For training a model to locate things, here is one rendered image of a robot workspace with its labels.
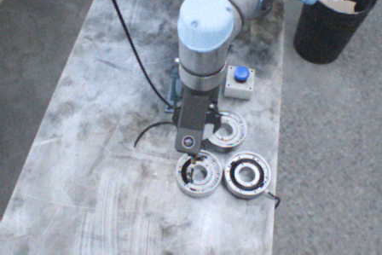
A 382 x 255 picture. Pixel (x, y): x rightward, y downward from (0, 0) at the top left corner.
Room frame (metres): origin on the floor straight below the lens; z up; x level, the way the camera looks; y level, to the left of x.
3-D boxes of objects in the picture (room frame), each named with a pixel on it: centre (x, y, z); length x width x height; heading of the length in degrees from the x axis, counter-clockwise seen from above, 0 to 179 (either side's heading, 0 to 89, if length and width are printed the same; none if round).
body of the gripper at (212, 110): (0.39, -0.01, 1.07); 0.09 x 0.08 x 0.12; 175
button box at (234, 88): (0.59, -0.12, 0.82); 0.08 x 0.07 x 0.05; 174
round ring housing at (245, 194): (0.33, -0.13, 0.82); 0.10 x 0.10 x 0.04
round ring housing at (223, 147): (0.44, -0.08, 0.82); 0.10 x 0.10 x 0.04
